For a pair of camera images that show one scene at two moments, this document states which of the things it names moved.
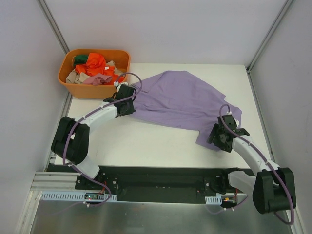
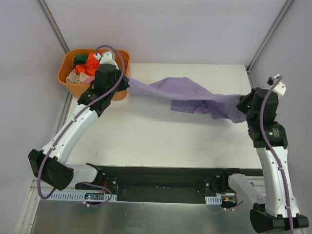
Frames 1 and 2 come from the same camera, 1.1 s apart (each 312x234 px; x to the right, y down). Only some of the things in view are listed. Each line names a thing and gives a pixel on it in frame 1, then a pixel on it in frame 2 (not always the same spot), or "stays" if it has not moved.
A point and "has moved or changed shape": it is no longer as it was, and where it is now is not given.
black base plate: [164, 185] stays
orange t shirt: [95, 64] stays
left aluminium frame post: [54, 26] stays
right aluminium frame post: [258, 53] stays
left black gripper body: [129, 107] → [123, 81]
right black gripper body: [217, 137] → [243, 103]
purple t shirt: [179, 100] has moved or changed shape
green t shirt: [80, 59] stays
